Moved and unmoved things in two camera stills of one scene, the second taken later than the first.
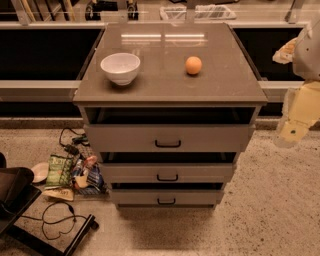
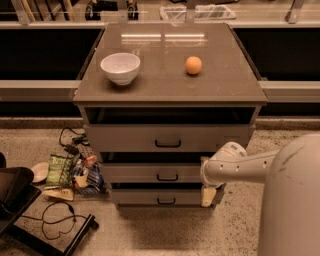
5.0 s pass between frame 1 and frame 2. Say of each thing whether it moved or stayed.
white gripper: moved
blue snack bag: stayed
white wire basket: stayed
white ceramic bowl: stayed
